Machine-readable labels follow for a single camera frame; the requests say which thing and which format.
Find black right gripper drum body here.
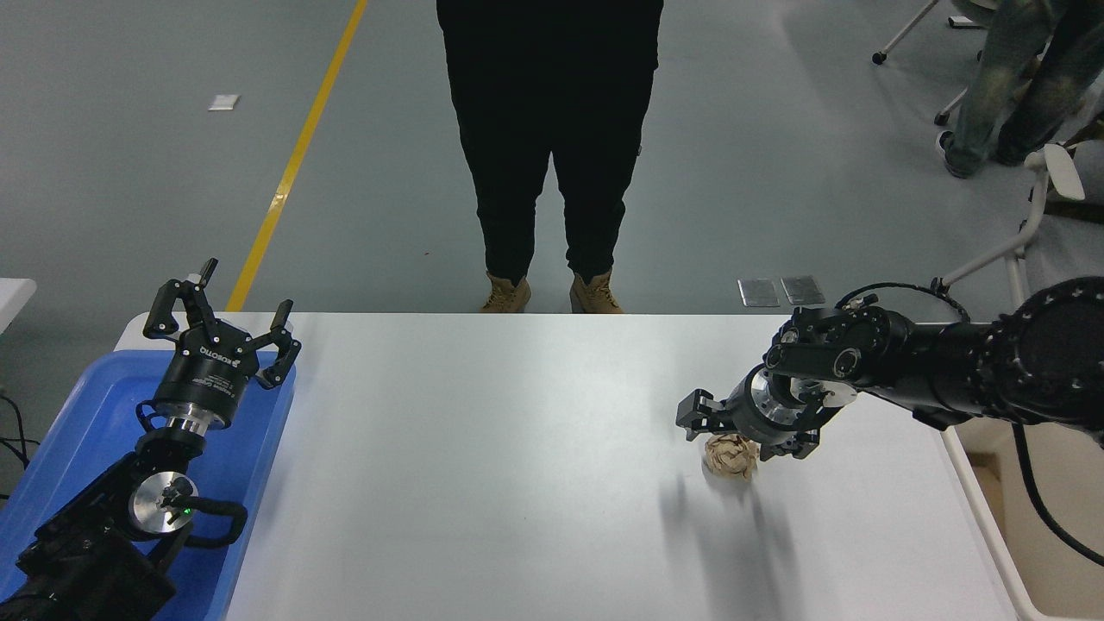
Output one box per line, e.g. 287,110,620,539
731,369,808,449

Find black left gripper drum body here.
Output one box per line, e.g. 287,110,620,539
154,319,261,430

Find tan paper ball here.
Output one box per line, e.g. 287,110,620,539
703,433,762,482

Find blue plastic tray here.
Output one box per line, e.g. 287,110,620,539
0,349,297,621

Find small white side table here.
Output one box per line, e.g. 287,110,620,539
0,279,38,333

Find large pale bin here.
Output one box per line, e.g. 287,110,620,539
938,414,1104,621

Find standing person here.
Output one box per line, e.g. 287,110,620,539
436,0,666,315

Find white chair with armrest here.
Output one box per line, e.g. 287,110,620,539
930,144,1104,311

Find white wheeled chair base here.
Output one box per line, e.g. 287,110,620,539
873,0,993,128

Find seated person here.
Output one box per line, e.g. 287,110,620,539
938,0,1104,180

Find black floor cables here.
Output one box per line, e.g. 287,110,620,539
0,392,41,501

